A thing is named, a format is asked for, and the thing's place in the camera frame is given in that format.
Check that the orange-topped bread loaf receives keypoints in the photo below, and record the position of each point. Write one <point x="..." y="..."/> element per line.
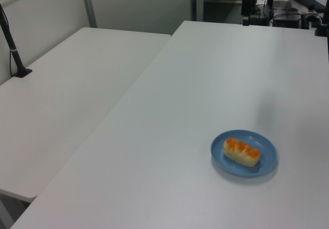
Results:
<point x="241" y="152"/>

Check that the black electronics box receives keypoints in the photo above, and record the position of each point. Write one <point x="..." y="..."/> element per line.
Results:
<point x="285" y="21"/>

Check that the black keyboard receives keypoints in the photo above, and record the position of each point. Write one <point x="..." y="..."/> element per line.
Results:
<point x="307" y="0"/>

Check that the blue round plate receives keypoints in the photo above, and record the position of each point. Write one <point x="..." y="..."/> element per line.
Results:
<point x="226" y="162"/>

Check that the black table clamp mount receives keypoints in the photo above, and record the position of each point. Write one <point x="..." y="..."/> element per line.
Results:
<point x="322" y="25"/>

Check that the grey metal frame post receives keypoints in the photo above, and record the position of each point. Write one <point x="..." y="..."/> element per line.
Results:
<point x="89" y="5"/>

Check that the black camera stand pole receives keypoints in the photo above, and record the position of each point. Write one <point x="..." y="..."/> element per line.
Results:
<point x="14" y="52"/>

